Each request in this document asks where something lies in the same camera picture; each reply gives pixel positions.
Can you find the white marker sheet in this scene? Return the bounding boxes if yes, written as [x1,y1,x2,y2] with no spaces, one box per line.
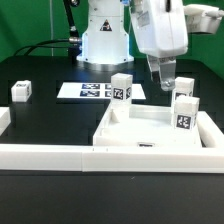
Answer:
[57,82,147,100]

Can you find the white U-shaped fence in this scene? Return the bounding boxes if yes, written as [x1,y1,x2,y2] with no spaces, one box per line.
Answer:
[0,112,224,174]

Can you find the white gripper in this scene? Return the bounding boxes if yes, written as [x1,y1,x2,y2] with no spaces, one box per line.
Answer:
[129,0,224,91]

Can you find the black cables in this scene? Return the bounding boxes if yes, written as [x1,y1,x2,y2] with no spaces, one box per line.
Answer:
[13,37,83,57]

